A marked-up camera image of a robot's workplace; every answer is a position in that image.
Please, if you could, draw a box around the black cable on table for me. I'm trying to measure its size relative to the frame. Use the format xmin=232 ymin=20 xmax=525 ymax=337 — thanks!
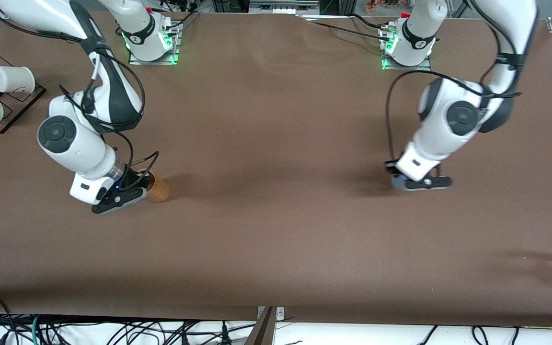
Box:
xmin=300 ymin=13 xmax=394 ymax=41

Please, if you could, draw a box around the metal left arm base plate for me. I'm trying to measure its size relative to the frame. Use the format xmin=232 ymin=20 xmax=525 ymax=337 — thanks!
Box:
xmin=381 ymin=26 xmax=432 ymax=71

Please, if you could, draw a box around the silver table bracket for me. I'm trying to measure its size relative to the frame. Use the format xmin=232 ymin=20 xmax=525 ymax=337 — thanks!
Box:
xmin=257 ymin=307 xmax=285 ymax=321

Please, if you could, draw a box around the brown cup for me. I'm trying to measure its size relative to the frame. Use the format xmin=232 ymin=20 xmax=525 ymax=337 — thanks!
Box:
xmin=143 ymin=170 xmax=171 ymax=203

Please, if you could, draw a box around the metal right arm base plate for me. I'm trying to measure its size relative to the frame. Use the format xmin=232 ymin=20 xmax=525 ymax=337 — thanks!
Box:
xmin=128 ymin=22 xmax=181 ymax=66

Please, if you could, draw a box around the black wire cup rack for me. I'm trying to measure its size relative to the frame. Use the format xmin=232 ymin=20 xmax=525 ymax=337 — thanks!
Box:
xmin=0 ymin=50 xmax=47 ymax=135

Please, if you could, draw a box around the silver equipment box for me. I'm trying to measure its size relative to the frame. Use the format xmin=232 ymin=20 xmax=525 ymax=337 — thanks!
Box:
xmin=249 ymin=0 xmax=320 ymax=14

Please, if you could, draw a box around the brown beam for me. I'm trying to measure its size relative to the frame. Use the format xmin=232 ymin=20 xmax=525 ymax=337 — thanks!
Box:
xmin=244 ymin=307 xmax=276 ymax=345

